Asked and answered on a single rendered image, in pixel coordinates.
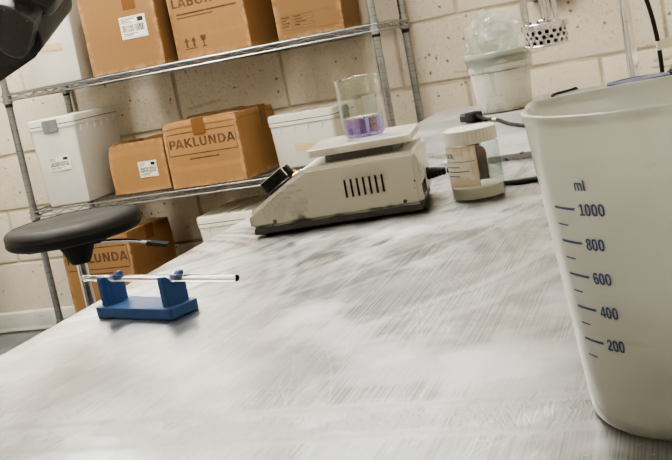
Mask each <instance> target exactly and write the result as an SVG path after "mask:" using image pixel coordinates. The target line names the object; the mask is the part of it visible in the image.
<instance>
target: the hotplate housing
mask: <svg viewBox="0 0 672 460"><path fill-rule="evenodd" d="M442 175H446V168H445V167H429V163H428V158H427V152H426V146H425V140H422V141H421V139H420V137H417V138H412V140H411V141H409V142H405V143H400V144H394V145H388V146H382V147H376V148H371V149H365V150H359V151H353V152H347V153H341V154H335V155H329V156H323V157H317V158H316V159H315V160H313V161H312V162H311V163H310V164H308V165H307V166H306V167H304V168H303V169H302V170H300V171H299V172H298V173H297V174H296V175H294V176H293V177H292V178H291V179H290V180H289V181H287V182H286V183H285V184H284V185H283V186H282V187H280V188H279V189H278V190H277V191H276V192H274V193H273V194H272V195H271V196H270V197H269V198H267V199H266V200H265V201H264V202H263V203H261V204H260V205H259V206H258V207H257V208H256V209H254V210H253V211H252V217H250V218H249V219H250V224H251V227H253V226H254V227H255V230H254V231H255V235H261V234H267V233H268V234H276V233H279V232H281V231H287V230H293V229H300V228H306V227H313V226H319V225H326V224H332V223H339V222H345V221H352V220H358V219H365V218H371V217H377V216H384V215H390V214H397V213H401V214H406V213H411V212H414V211H416V210H422V209H423V207H424V204H425V202H426V200H427V197H428V195H429V193H430V190H431V189H430V185H431V182H432V181H431V179H432V178H435V177H439V176H442Z"/></svg>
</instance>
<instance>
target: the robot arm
mask: <svg viewBox="0 0 672 460"><path fill-rule="evenodd" d="M71 9H72V0H3V1H2V2H1V3H0V81H2V80H3V79H5V78H6V77H8V76H9V75H11V74H12V73H14V72H15V71H16V70H18V69H19V68H21V67H22V66H24V65H25V64H27V63H28V62H30V61H31V60H32V59H34V58H35V57H36V56H37V55H38V53H39V52H40V51H41V49H42V48H43V47H44V45H45V44H46V43H47V41H48V40H49V39H50V37H51V36H52V35H53V33H54V32H55V31H56V29H57V28H58V27H59V25H60V24H61V23H62V22H63V20H64V19H65V18H66V16H67V15H68V14H69V12H70V11H71Z"/></svg>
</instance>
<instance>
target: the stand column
mask: <svg viewBox="0 0 672 460"><path fill-rule="evenodd" d="M618 3H619V11H620V18H621V25H622V32H623V39H624V46H625V54H626V61H627V68H628V75H629V77H635V76H640V73H639V65H638V58H637V51H636V43H635V36H634V29H633V22H632V14H631V7H630V0H618Z"/></svg>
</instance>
